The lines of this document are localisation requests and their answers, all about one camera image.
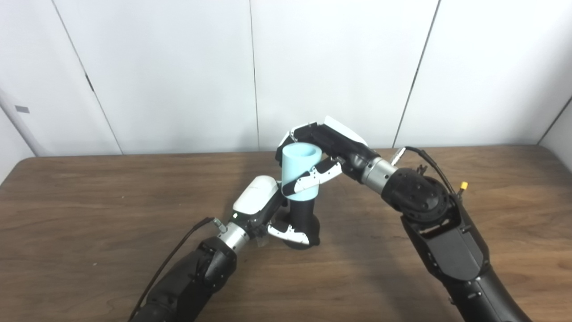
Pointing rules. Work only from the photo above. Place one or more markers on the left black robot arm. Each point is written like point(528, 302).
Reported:
point(192, 277)

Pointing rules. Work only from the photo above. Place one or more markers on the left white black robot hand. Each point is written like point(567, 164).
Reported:
point(257, 197)

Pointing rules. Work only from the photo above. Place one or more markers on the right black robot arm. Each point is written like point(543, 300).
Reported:
point(447, 241)

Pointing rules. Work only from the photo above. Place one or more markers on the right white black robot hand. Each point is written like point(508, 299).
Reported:
point(344, 143)

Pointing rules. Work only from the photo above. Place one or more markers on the black peg stand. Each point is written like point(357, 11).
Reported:
point(304, 217)

